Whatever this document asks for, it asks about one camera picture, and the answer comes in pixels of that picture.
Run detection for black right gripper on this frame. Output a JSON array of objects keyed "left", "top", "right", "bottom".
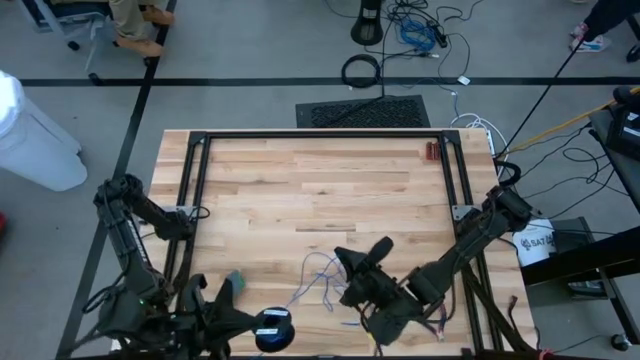
[{"left": 333, "top": 237, "right": 409, "bottom": 311}]

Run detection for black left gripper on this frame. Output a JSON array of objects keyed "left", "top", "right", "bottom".
[{"left": 144, "top": 273, "right": 261, "bottom": 359}]

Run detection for blue cord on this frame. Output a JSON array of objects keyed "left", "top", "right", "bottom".
[{"left": 257, "top": 249, "right": 362, "bottom": 354}]

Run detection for black cable spool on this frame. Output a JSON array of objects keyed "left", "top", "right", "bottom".
[{"left": 253, "top": 306, "right": 297, "bottom": 354}]

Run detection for black perforated floor mat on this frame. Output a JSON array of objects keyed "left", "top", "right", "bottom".
[{"left": 295, "top": 95, "right": 432, "bottom": 129}]

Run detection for black side table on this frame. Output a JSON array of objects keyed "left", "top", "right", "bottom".
[{"left": 519, "top": 215, "right": 640, "bottom": 346}]

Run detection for black cylindrical bin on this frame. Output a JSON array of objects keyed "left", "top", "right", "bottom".
[{"left": 350, "top": 0, "right": 385, "bottom": 47}]

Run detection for black power strip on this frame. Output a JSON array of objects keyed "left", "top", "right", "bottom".
[{"left": 427, "top": 19, "right": 449, "bottom": 49}]

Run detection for white trash bin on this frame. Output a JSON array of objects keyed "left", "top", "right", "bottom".
[{"left": 0, "top": 69, "right": 89, "bottom": 193}]

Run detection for black slanted pole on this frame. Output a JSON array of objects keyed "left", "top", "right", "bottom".
[{"left": 496, "top": 37, "right": 586, "bottom": 157}]

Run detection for grey side table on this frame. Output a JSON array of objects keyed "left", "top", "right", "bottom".
[{"left": 588, "top": 107, "right": 640, "bottom": 214}]

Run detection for black equipment case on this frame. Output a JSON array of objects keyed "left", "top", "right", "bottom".
[{"left": 606, "top": 84, "right": 640, "bottom": 162}]

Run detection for person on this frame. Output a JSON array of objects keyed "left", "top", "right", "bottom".
[
  {"left": 108, "top": 0, "right": 176, "bottom": 58},
  {"left": 569, "top": 0, "right": 632, "bottom": 54}
]

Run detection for white blue office chair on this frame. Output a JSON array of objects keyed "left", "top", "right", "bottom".
[{"left": 14, "top": 0, "right": 121, "bottom": 84}]

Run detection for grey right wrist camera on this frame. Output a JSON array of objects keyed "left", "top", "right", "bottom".
[{"left": 367, "top": 299, "right": 422, "bottom": 347}]

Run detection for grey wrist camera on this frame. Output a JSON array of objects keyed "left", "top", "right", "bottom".
[
  {"left": 97, "top": 294, "right": 146, "bottom": 336},
  {"left": 367, "top": 299, "right": 422, "bottom": 347}
]

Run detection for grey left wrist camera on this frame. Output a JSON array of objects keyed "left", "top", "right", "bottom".
[{"left": 97, "top": 294, "right": 146, "bottom": 336}]

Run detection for brown tipped black cable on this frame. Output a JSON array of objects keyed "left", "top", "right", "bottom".
[{"left": 506, "top": 294, "right": 521, "bottom": 334}]

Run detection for white floor cable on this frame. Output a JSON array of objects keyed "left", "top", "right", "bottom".
[{"left": 449, "top": 112, "right": 501, "bottom": 137}]

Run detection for coiled black floor cable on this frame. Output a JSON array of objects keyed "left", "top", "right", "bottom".
[{"left": 340, "top": 53, "right": 383, "bottom": 90}]

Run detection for tangled blue floor cable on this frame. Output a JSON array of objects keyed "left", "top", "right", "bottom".
[{"left": 398, "top": 18, "right": 437, "bottom": 52}]

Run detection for yellow floor cable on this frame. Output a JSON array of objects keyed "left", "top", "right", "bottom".
[{"left": 504, "top": 85, "right": 640, "bottom": 154}]

